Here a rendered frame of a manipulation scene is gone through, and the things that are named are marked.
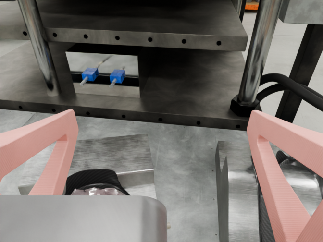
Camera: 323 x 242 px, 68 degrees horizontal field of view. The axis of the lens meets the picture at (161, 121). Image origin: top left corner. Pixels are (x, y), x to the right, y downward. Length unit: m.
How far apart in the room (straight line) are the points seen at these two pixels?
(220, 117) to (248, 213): 0.47
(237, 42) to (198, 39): 0.13
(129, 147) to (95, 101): 0.45
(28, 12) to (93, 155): 0.57
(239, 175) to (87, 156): 0.31
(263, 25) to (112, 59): 0.51
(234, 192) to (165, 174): 0.22
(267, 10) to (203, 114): 0.37
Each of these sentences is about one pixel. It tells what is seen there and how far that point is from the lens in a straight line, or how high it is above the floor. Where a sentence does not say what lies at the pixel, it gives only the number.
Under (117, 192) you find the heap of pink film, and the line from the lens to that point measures 0.48.
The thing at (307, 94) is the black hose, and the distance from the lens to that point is 0.82.
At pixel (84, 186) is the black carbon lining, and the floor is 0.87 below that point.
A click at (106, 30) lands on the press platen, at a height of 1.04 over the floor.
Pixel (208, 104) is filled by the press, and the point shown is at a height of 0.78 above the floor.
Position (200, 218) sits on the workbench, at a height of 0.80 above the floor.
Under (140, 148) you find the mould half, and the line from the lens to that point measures 0.54.
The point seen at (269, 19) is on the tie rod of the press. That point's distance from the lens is 0.78.
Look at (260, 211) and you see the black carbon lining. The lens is 0.47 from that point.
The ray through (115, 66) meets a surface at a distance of 0.92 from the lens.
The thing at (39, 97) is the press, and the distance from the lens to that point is 1.07.
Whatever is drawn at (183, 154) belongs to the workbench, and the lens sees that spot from 0.68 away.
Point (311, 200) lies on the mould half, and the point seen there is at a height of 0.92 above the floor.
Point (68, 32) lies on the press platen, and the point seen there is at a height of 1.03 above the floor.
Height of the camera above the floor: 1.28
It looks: 37 degrees down
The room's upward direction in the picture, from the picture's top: straight up
